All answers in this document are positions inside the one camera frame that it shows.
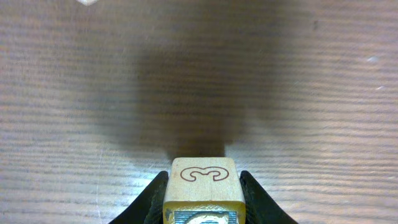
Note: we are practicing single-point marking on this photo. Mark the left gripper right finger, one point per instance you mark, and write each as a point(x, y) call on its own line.
point(260, 206)

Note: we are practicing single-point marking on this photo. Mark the green J block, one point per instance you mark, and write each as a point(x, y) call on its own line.
point(87, 2)

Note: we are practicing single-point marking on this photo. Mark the yellow C block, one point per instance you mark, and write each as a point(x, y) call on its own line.
point(204, 190)

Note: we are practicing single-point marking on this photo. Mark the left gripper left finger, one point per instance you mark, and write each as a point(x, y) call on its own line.
point(147, 207)

